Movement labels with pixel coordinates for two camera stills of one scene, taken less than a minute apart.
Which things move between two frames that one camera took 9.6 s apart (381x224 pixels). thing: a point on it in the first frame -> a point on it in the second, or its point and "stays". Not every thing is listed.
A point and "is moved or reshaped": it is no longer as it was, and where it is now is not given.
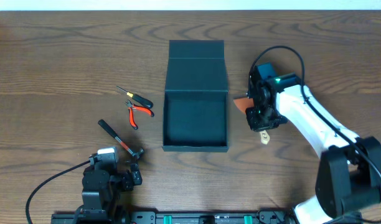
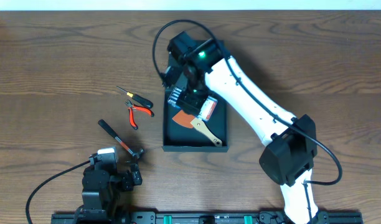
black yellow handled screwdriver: [138, 99] stays
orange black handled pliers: [132, 107] stays
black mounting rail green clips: [152, 217] stays
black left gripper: [133, 175] stays
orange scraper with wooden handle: [243, 104] is moved or reshaped
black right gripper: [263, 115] -> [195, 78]
